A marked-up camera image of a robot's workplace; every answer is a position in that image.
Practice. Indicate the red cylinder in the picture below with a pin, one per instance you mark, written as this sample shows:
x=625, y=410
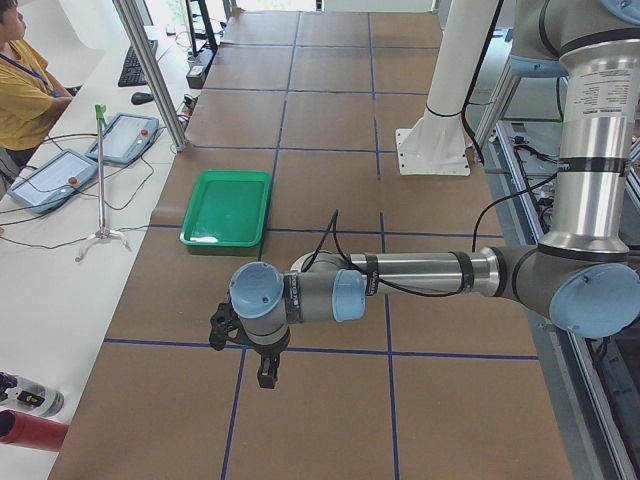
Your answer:
x=24, y=430

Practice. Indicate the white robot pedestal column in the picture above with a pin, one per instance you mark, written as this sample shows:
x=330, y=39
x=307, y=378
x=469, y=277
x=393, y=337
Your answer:
x=435, y=145

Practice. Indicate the person in yellow shirt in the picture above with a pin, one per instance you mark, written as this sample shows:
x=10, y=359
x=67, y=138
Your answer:
x=32, y=99

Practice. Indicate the far grey teach pendant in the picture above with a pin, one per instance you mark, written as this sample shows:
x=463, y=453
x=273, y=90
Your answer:
x=126, y=137

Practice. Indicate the grey teach pendant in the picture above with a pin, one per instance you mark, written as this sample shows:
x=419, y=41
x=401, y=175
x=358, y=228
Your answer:
x=49, y=186
x=126, y=137

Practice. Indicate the black keyboard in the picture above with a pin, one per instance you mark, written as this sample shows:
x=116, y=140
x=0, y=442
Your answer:
x=132, y=73

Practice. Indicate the brown paper table cover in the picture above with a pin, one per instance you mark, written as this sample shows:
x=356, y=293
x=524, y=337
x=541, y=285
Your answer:
x=296, y=122

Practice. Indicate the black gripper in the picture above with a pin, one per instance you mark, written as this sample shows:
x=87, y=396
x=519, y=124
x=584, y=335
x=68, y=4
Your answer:
x=268, y=351

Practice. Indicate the metal stand with green clip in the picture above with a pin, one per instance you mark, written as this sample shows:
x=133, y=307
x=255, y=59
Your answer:
x=103, y=234

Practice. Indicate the black computer mouse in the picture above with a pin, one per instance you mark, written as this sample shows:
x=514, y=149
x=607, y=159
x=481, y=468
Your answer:
x=140, y=98

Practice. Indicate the near grey teach pendant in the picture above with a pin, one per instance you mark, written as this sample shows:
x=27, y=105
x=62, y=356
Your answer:
x=49, y=186

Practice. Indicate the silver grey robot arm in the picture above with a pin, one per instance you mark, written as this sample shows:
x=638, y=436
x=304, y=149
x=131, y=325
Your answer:
x=594, y=44

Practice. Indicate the white plate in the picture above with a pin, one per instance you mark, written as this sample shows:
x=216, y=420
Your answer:
x=309, y=259

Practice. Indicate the aluminium frame post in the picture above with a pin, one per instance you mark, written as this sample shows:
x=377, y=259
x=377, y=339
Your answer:
x=133, y=25

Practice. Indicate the green plastic tray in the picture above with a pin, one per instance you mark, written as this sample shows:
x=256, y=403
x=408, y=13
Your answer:
x=226, y=213

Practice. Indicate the aluminium table edge rail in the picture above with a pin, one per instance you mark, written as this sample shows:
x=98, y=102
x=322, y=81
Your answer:
x=575, y=280

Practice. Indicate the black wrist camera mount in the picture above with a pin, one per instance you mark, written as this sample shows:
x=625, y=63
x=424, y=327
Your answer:
x=226, y=327

